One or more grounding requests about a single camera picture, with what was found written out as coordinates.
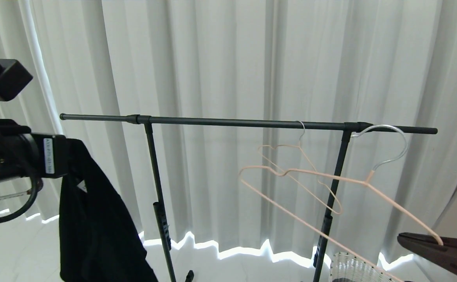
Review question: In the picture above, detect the black garment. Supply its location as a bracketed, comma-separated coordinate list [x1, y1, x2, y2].
[59, 138, 159, 282]

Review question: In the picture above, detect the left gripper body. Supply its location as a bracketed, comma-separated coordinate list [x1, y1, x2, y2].
[0, 134, 69, 195]

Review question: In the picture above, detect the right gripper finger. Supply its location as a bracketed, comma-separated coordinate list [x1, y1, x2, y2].
[397, 232, 457, 275]

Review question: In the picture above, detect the pink clothes hanger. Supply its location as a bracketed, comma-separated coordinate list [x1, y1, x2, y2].
[258, 121, 343, 215]
[239, 124, 444, 282]

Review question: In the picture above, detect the white laundry basket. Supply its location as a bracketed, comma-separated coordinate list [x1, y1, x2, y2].
[329, 252, 399, 282]

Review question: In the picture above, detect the black clothes rack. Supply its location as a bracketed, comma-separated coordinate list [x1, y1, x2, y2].
[60, 114, 438, 282]

